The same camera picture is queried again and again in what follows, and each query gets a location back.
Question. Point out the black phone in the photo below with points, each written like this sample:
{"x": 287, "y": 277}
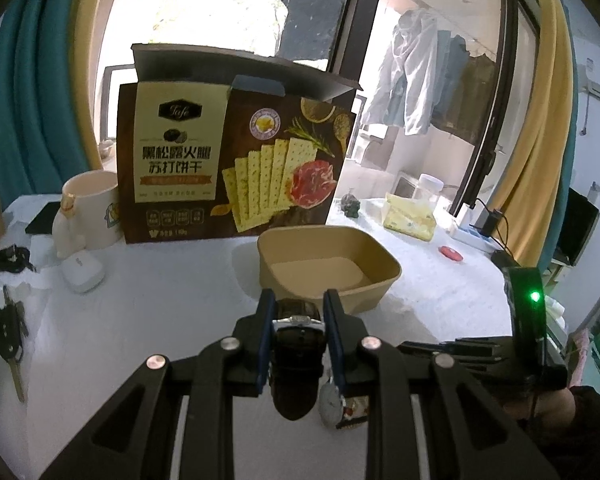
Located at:
{"x": 42, "y": 223}

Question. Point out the brown cracker box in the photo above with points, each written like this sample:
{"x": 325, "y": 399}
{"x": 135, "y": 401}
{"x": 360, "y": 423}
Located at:
{"x": 217, "y": 143}

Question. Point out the black leather strap watch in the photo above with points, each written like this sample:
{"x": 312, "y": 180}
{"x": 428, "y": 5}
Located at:
{"x": 298, "y": 347}

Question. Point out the kraft paper bowl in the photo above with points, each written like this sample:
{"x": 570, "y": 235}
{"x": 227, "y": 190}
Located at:
{"x": 302, "y": 262}

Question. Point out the yellow curtain left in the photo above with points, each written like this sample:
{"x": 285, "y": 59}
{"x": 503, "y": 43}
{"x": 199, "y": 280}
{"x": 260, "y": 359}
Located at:
{"x": 88, "y": 21}

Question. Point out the black window frame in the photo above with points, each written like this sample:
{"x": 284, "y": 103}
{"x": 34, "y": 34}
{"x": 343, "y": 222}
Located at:
{"x": 381, "y": 157}

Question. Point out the small grey-green figurine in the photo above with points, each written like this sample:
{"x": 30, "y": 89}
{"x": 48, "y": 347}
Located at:
{"x": 350, "y": 206}

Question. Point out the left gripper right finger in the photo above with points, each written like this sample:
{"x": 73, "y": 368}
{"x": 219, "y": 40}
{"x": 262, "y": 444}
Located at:
{"x": 344, "y": 334}

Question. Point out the white ceramic mug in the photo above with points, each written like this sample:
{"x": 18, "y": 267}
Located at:
{"x": 88, "y": 217}

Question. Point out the small red round object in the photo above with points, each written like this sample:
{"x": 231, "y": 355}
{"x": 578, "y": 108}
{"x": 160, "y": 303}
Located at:
{"x": 451, "y": 253}

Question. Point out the black car key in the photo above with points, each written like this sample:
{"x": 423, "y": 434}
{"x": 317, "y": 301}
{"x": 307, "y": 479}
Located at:
{"x": 13, "y": 329}

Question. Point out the hanging dark garment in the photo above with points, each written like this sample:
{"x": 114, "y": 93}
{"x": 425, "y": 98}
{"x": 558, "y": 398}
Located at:
{"x": 462, "y": 89}

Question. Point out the person's right hand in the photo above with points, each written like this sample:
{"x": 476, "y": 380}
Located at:
{"x": 554, "y": 409}

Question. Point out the yellow curtain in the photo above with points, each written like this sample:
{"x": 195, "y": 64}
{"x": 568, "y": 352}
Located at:
{"x": 88, "y": 21}
{"x": 528, "y": 191}

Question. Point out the hanging light blue shirt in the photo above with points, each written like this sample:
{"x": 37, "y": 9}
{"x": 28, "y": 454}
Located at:
{"x": 405, "y": 88}

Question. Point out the black charger with cable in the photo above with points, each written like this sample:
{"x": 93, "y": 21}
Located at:
{"x": 488, "y": 225}

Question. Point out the yellow curtain right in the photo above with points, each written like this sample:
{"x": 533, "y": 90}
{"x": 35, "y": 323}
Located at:
{"x": 528, "y": 191}

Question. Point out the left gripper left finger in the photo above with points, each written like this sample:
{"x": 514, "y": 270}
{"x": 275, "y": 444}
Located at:
{"x": 255, "y": 334}

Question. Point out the teal curtain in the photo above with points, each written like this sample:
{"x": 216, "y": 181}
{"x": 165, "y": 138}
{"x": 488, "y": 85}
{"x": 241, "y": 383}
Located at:
{"x": 42, "y": 142}

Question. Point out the black monitor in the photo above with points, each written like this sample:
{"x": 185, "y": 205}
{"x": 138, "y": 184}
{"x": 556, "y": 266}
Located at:
{"x": 580, "y": 219}

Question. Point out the white power strip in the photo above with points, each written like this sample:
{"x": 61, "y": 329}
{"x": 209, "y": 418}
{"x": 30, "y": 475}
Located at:
{"x": 464, "y": 231}

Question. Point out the white earbuds case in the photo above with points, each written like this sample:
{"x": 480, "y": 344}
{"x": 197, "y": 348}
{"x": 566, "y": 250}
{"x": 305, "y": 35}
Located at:
{"x": 82, "y": 272}

